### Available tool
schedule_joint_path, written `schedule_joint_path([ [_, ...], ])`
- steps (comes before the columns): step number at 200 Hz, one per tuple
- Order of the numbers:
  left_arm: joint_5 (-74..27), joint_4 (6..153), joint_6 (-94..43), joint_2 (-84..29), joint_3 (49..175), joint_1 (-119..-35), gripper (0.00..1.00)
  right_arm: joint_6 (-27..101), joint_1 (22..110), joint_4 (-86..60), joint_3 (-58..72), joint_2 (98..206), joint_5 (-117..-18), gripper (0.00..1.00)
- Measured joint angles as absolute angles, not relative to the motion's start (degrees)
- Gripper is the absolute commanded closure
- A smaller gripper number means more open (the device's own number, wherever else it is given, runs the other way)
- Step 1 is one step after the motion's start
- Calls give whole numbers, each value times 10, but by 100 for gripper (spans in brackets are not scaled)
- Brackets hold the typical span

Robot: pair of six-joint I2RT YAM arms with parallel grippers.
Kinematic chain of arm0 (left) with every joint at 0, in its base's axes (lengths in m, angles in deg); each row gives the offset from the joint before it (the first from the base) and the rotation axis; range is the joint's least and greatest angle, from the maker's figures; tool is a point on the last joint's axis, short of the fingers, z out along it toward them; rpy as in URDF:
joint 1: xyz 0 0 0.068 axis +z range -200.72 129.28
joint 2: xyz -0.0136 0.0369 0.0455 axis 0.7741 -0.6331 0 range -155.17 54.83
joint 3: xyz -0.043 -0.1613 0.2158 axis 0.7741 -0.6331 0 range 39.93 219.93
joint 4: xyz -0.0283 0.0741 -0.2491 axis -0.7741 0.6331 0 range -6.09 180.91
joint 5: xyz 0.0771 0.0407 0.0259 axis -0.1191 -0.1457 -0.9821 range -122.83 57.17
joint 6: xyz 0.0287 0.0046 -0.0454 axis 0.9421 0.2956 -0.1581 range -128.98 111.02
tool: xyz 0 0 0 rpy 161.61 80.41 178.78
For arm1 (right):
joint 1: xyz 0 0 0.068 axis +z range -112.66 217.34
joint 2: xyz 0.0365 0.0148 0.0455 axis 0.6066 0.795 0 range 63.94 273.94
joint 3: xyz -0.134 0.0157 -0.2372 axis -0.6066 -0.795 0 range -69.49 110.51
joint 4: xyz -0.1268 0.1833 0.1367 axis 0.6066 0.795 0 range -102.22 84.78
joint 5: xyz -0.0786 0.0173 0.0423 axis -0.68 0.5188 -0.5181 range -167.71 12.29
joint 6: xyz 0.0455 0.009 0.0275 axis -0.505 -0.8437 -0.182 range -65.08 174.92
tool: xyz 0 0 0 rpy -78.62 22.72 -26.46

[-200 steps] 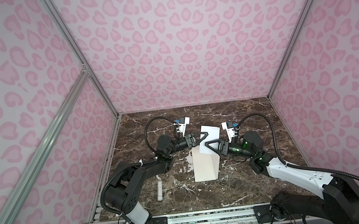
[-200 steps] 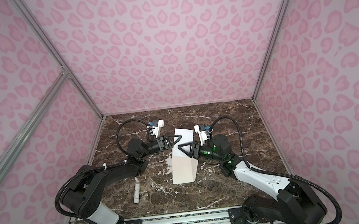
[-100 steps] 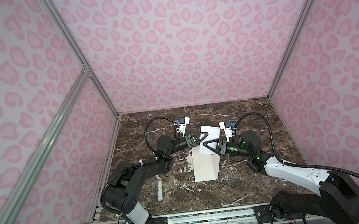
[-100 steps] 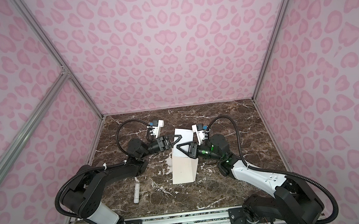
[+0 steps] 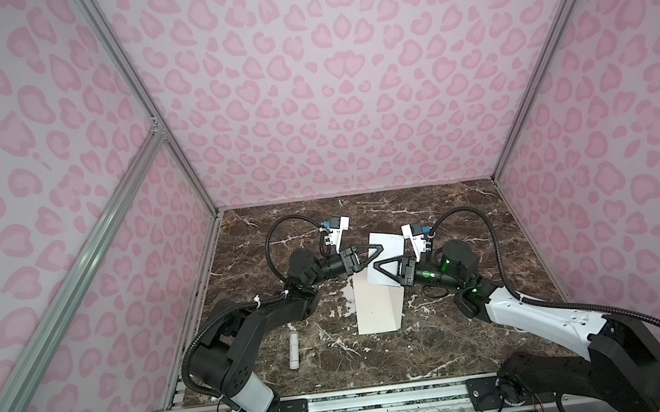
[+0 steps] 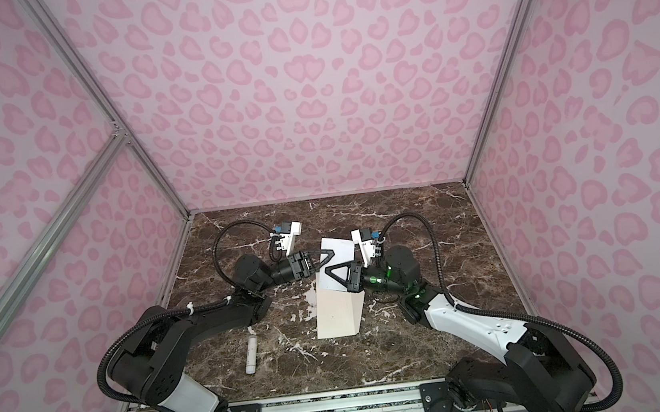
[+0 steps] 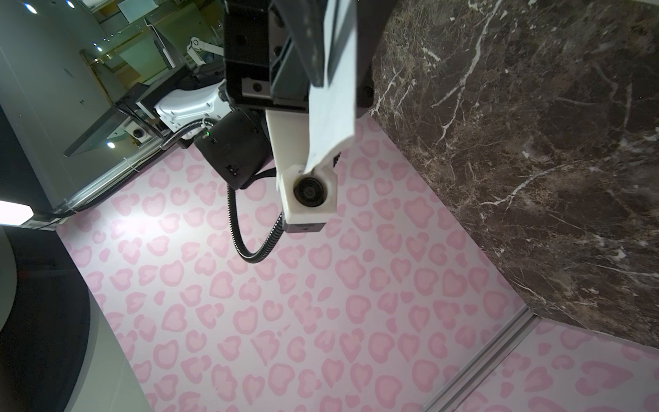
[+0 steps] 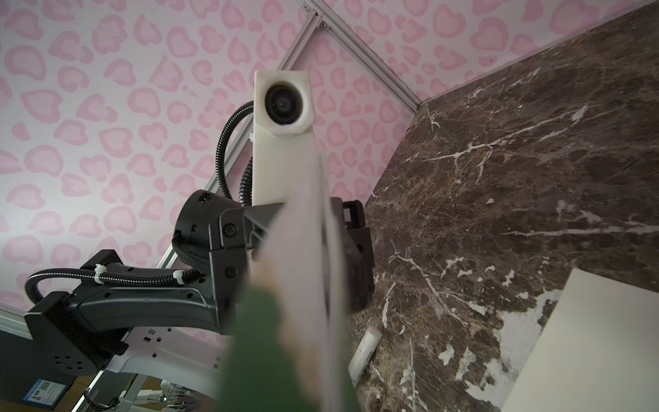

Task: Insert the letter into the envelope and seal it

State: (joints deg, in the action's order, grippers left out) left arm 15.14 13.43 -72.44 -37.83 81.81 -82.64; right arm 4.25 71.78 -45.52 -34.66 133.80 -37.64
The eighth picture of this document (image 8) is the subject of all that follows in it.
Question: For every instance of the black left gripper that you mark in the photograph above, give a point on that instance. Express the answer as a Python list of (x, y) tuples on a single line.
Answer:
[(235, 232)]

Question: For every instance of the green floral letter paper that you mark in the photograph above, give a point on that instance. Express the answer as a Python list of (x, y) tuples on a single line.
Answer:
[(286, 351)]

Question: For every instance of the white glue stick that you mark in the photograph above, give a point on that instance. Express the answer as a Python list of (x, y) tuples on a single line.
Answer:
[(363, 354)]

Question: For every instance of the cream white envelope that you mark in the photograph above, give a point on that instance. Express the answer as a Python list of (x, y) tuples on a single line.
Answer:
[(597, 352)]

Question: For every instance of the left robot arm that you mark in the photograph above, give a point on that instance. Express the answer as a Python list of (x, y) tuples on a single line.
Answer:
[(107, 314)]

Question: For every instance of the blue label sticker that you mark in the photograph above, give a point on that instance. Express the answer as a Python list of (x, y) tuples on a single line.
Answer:
[(45, 393)]

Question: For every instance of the aluminium diagonal frame bar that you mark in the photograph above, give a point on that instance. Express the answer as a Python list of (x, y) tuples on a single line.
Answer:
[(12, 321)]

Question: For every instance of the aluminium corner frame post left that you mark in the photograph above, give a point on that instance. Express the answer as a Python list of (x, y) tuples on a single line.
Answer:
[(362, 53)]

